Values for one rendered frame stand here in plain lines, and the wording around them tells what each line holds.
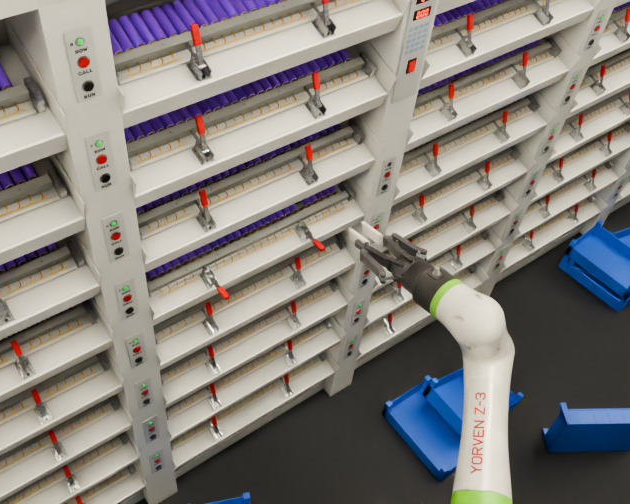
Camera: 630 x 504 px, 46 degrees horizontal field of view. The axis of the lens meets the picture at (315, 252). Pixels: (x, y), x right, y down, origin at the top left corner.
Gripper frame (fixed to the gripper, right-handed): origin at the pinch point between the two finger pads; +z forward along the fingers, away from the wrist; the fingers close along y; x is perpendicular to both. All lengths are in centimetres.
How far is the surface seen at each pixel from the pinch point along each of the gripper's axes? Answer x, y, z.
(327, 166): -11.5, -0.5, 14.3
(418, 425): 105, -31, 9
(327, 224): 7.8, -2.0, 17.1
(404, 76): -31.8, -16.2, 6.6
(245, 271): 8.5, 23.2, 15.8
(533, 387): 108, -77, -3
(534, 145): 18, -83, 19
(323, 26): -50, 6, 5
